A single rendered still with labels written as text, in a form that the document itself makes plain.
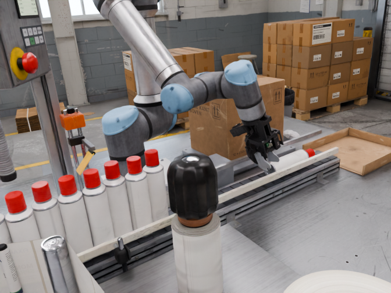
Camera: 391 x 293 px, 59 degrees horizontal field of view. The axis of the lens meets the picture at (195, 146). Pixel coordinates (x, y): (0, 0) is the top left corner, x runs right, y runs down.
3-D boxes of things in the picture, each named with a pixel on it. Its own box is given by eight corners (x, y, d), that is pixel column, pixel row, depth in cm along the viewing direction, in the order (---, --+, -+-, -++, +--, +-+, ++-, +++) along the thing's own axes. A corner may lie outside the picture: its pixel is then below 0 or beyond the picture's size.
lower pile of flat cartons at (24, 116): (17, 134, 457) (13, 118, 449) (19, 123, 504) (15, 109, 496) (68, 125, 479) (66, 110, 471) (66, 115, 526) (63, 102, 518)
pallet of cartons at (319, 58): (302, 123, 423) (307, 24, 380) (258, 109, 493) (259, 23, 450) (368, 105, 473) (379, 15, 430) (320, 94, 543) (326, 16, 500)
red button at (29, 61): (11, 54, 62) (28, 53, 62) (21, 52, 65) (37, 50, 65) (17, 75, 63) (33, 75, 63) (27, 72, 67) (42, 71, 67)
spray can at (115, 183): (111, 245, 84) (97, 168, 77) (114, 232, 89) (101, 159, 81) (132, 243, 84) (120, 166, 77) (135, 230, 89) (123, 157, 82)
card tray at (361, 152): (362, 176, 118) (363, 165, 117) (301, 153, 139) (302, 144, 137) (408, 152, 133) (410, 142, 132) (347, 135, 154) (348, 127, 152)
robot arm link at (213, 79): (179, 77, 96) (210, 75, 89) (203, 70, 103) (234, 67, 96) (184, 105, 98) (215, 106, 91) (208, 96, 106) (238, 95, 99)
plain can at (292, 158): (274, 164, 107) (317, 147, 118) (263, 160, 111) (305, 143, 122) (275, 180, 109) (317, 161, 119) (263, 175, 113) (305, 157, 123)
